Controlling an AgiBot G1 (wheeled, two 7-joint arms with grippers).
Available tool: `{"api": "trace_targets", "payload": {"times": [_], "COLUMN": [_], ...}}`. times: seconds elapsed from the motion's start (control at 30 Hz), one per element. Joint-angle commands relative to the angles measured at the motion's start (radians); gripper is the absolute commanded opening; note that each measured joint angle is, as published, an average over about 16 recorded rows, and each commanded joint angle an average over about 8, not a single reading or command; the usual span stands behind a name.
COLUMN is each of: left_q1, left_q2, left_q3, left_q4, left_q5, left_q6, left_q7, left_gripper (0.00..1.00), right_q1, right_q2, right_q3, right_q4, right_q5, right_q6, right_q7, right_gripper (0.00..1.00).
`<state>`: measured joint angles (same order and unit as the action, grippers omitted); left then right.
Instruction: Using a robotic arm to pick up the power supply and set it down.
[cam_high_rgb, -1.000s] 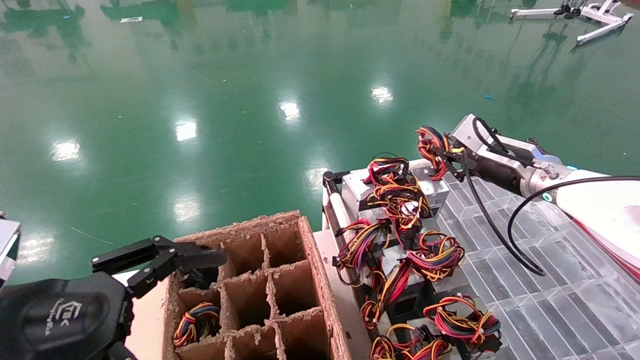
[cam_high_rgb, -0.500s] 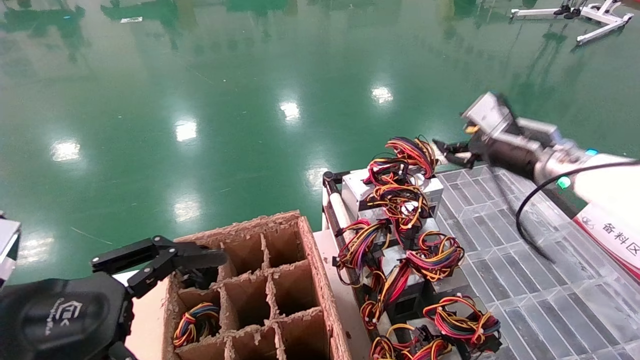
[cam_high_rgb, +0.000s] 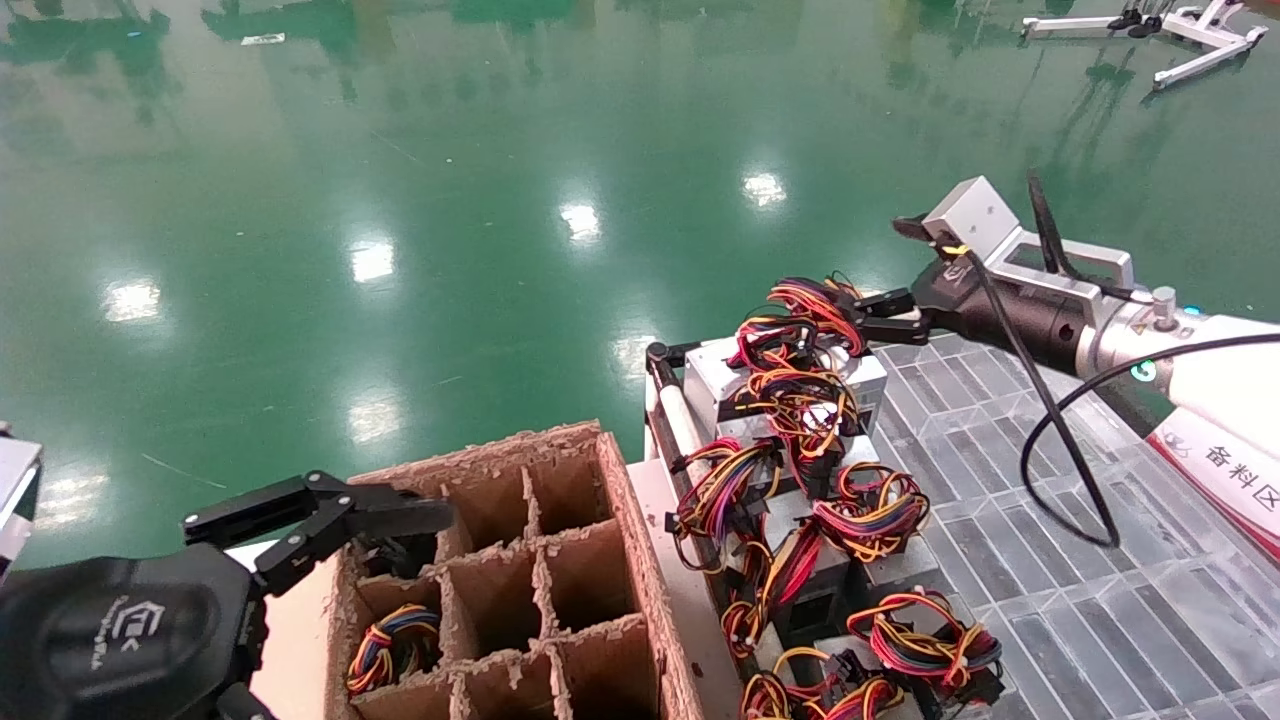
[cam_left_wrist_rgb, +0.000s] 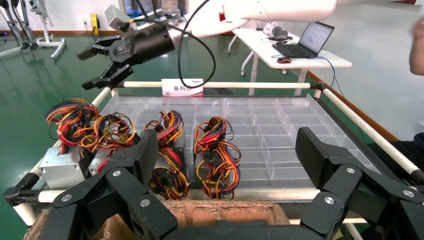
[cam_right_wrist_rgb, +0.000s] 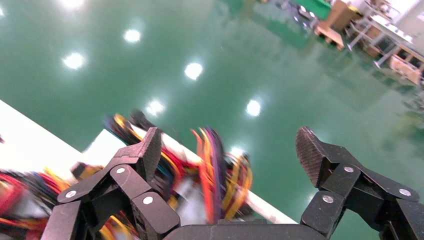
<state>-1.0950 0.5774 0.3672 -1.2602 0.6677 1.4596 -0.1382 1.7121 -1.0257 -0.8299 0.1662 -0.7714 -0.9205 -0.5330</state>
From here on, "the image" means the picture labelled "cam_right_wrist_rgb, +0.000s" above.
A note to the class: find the wooden pallet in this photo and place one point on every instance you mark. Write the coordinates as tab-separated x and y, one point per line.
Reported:
329	36

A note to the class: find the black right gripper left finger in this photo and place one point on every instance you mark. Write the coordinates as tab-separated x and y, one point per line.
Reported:
132	175

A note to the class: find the white frame workbench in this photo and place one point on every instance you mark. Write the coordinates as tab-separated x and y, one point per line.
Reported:
392	30

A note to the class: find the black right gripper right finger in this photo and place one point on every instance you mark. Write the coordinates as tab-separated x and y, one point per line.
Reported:
334	167

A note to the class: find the wooden crate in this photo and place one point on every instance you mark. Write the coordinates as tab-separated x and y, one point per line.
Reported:
405	68

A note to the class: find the white tube cart frame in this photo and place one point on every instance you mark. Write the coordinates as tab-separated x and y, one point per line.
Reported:
265	208

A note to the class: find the brown cardboard carton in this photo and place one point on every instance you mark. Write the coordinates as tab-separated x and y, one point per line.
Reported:
341	15

